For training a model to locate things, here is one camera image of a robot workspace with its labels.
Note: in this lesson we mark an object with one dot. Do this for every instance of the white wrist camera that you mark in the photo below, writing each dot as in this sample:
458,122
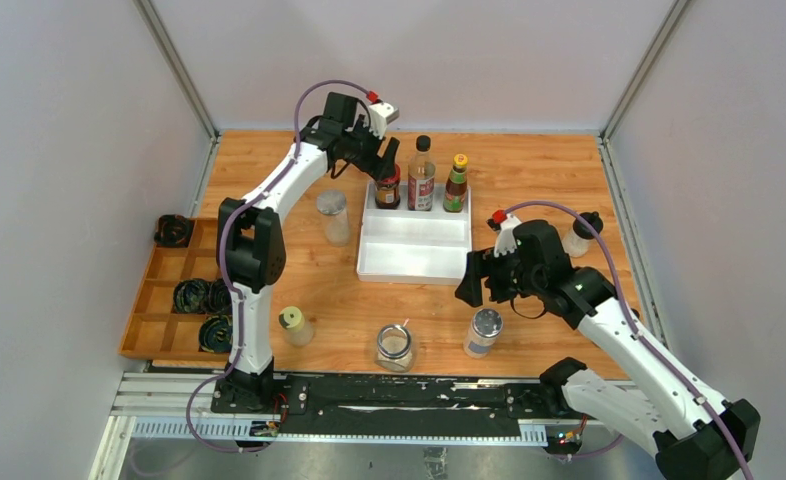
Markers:
381,115
503,224

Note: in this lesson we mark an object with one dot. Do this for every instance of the wooden compartment organizer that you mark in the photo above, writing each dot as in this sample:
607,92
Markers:
156,330

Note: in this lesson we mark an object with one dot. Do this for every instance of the round glass jar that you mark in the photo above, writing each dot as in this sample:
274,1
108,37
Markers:
395,348

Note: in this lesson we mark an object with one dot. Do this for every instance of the red lid brown jar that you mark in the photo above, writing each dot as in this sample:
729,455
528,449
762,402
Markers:
387,194

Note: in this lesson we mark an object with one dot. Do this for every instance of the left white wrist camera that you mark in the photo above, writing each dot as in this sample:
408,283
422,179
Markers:
381,115

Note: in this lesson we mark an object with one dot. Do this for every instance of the black cap soy sauce bottle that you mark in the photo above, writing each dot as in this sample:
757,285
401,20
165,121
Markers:
421,176

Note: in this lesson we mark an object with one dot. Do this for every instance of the dark coil in organizer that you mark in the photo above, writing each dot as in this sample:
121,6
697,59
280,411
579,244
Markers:
215,334

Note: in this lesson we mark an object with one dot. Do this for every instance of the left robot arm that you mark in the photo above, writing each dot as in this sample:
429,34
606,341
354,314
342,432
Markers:
251,250

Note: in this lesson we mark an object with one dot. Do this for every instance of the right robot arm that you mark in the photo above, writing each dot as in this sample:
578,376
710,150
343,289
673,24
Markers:
690,429

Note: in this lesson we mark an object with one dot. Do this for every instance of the silver lid peppercorn bottle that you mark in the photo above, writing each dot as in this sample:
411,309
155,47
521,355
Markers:
485,327

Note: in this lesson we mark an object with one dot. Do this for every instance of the white divided tray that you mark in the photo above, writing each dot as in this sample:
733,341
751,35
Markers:
413,247

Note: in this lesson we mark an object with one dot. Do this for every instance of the silver lid shaker jar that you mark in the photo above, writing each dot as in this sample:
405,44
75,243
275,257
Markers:
332,205

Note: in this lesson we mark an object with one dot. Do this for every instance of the yellow lid spice bottle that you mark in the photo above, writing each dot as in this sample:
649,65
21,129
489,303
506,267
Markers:
296,328

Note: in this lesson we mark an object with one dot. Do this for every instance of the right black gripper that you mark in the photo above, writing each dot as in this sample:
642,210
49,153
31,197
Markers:
480,265

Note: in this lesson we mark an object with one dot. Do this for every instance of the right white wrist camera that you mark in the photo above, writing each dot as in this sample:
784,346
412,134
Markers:
503,224

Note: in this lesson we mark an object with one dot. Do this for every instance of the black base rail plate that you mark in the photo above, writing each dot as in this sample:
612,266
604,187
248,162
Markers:
395,406

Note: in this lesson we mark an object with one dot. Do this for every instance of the black cap white pepper bottle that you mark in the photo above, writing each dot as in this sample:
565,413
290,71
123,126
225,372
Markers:
577,239

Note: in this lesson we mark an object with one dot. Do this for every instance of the yellow cap sauce bottle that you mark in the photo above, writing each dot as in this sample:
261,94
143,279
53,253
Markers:
456,187

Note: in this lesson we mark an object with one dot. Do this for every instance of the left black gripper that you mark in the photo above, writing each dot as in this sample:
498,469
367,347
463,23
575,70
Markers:
377,167

